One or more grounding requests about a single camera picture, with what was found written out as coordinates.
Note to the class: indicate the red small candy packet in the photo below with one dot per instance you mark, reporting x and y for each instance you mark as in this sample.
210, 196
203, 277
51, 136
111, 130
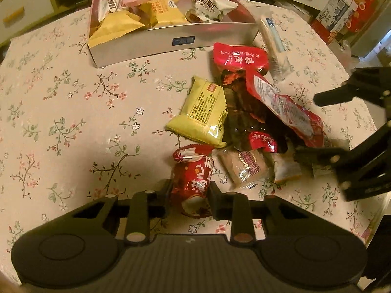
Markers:
191, 179

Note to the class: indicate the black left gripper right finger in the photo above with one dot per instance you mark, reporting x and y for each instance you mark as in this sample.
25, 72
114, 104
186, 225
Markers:
236, 208

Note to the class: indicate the pink clear snack packet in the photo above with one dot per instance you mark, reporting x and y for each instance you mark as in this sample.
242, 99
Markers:
245, 168

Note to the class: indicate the floral tablecloth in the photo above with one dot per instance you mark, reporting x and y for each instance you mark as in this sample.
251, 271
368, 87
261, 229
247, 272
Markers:
72, 133

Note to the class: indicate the red packet with white label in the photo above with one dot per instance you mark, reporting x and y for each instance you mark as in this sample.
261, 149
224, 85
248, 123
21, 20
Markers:
307, 125

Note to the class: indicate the orange-yellow snack packet in box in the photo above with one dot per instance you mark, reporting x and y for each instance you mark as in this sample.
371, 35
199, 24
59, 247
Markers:
163, 13

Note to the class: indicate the yellow-green snack packet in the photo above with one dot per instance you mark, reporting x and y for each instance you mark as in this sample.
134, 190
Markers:
203, 114

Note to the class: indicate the white nut packet in box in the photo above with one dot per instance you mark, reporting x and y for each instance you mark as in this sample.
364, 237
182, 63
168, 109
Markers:
209, 10

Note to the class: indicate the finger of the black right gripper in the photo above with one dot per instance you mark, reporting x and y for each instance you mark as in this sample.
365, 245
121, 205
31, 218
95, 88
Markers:
362, 172
371, 84

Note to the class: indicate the yellow snack packet in box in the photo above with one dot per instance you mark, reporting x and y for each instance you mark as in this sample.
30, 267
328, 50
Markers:
115, 25

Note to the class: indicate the white red packet in box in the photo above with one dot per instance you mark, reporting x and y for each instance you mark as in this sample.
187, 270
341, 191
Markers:
108, 6

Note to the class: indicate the white long bread packet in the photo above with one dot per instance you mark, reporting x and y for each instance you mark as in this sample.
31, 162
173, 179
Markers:
278, 59

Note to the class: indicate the red chicken snack packet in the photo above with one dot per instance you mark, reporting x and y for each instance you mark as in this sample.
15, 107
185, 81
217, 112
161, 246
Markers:
234, 58

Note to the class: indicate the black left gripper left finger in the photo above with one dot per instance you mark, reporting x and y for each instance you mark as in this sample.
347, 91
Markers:
143, 207

